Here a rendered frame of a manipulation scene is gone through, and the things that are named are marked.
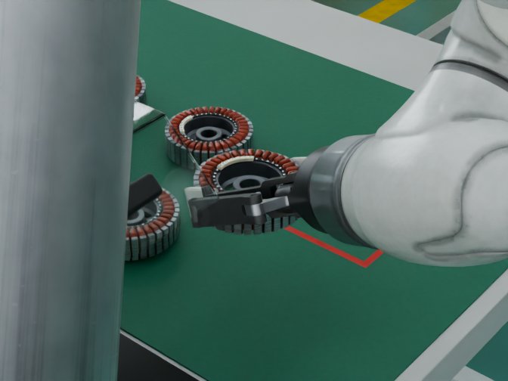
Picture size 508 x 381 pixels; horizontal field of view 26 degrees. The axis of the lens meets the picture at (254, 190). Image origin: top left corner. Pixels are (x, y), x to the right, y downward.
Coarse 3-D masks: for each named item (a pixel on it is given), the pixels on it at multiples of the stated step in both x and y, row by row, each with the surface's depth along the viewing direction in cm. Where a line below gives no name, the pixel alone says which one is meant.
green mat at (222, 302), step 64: (192, 64) 159; (256, 64) 159; (320, 64) 159; (256, 128) 145; (320, 128) 145; (192, 256) 122; (256, 256) 122; (320, 256) 122; (384, 256) 122; (128, 320) 113; (192, 320) 113; (256, 320) 113; (320, 320) 113; (384, 320) 113; (448, 320) 113
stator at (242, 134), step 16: (192, 112) 141; (208, 112) 141; (224, 112) 141; (176, 128) 138; (192, 128) 141; (208, 128) 140; (224, 128) 141; (240, 128) 138; (192, 144) 134; (208, 144) 135; (224, 144) 134; (240, 144) 135
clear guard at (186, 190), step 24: (144, 120) 85; (168, 120) 86; (144, 144) 84; (168, 144) 85; (144, 168) 83; (168, 168) 84; (192, 168) 86; (168, 192) 84; (192, 192) 85; (144, 216) 82; (168, 216) 83; (192, 216) 84; (144, 240) 81
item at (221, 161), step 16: (208, 160) 110; (224, 160) 110; (240, 160) 110; (256, 160) 111; (272, 160) 110; (288, 160) 110; (208, 176) 108; (224, 176) 110; (240, 176) 111; (256, 176) 109; (272, 176) 110; (272, 224) 105; (288, 224) 107
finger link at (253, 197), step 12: (216, 204) 96; (228, 204) 95; (240, 204) 94; (252, 204) 92; (204, 216) 97; (216, 216) 96; (228, 216) 95; (240, 216) 94; (252, 216) 92; (264, 216) 92
